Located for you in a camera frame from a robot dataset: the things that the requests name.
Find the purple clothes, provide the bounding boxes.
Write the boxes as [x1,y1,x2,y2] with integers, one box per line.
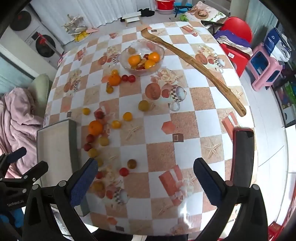
[214,30,253,56]

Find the pink blanket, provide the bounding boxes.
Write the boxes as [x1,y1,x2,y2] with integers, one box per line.
[0,87,43,179]

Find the pale green sofa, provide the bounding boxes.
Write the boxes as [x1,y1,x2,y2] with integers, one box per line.
[28,74,53,118]

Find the blue plastic basin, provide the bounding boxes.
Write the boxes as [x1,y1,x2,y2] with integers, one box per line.
[174,2,193,14]

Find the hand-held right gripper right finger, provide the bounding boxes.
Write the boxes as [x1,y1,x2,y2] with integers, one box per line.
[193,158,270,241]

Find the yellow slippers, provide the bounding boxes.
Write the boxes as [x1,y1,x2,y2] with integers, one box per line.
[74,31,89,42]

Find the pink plastic stool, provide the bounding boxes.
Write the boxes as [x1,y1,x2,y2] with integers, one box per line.
[246,43,284,91]

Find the phone with red case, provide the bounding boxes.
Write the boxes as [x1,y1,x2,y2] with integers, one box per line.
[230,128,255,187]

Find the cluttered dark shelf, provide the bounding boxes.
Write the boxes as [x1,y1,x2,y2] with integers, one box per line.
[273,67,296,128]

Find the white curtain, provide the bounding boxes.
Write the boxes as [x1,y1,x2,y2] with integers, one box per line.
[30,0,162,44]

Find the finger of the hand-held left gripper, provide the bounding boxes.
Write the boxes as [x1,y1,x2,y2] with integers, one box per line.
[0,147,27,166]
[0,161,49,186]

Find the long wooden stick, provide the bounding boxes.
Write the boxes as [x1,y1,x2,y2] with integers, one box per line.
[141,27,247,117]

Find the red plastic chair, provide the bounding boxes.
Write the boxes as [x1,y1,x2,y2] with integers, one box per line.
[218,17,253,78]

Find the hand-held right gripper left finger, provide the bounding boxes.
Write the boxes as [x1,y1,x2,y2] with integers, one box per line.
[22,158,99,241]

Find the white rectangular tray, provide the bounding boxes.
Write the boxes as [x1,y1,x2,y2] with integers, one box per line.
[36,119,90,217]

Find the floral printed table cover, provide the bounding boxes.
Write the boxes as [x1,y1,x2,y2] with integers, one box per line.
[186,1,228,26]

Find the white standing air conditioner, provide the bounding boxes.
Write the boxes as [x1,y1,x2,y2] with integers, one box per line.
[9,5,64,64]

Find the white and blue bag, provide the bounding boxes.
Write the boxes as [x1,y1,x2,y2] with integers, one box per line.
[264,27,292,62]

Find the black cloth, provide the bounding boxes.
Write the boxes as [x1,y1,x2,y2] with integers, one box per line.
[138,8,156,17]

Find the red box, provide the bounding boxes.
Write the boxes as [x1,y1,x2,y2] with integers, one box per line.
[266,221,286,241]

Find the small white step stool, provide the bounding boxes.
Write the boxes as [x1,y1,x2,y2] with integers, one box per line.
[121,13,142,28]

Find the black flat object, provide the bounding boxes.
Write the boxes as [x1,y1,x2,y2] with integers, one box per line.
[201,20,225,29]

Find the red plastic bucket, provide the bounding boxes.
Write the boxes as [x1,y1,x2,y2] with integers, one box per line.
[154,0,175,15]

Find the checkered printed tablecloth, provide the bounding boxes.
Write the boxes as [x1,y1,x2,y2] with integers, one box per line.
[43,20,257,237]

